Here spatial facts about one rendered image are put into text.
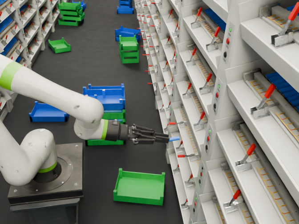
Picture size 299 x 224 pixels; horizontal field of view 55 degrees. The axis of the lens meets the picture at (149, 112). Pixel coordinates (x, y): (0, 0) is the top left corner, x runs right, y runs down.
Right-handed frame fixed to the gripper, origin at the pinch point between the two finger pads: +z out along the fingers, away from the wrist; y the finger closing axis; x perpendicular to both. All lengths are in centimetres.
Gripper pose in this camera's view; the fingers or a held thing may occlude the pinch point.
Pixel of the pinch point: (161, 138)
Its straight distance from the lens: 134.4
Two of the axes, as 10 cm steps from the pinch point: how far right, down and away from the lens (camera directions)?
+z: 9.6, 1.6, 2.3
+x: -2.6, 8.2, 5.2
